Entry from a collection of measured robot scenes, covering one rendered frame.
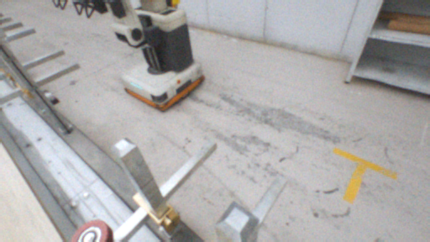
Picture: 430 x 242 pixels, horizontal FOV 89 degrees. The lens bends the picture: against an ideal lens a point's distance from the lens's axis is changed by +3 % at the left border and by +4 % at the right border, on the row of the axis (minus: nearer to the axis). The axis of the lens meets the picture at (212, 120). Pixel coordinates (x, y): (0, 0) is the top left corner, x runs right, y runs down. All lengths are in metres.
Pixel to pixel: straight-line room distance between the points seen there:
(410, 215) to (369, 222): 0.25
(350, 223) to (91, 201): 1.39
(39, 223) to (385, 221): 1.64
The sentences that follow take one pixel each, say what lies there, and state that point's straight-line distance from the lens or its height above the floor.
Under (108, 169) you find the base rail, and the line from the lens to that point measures 0.96.
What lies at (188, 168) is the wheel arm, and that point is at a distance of 0.69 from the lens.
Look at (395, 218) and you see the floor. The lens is 1.76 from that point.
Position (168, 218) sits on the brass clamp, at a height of 0.84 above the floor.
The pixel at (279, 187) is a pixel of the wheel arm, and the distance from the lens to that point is 0.63.
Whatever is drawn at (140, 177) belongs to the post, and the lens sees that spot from 0.47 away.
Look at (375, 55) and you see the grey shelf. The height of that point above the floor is 0.14.
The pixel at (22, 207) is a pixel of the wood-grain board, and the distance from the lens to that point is 0.75.
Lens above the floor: 1.39
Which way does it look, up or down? 43 degrees down
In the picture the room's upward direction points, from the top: 7 degrees counter-clockwise
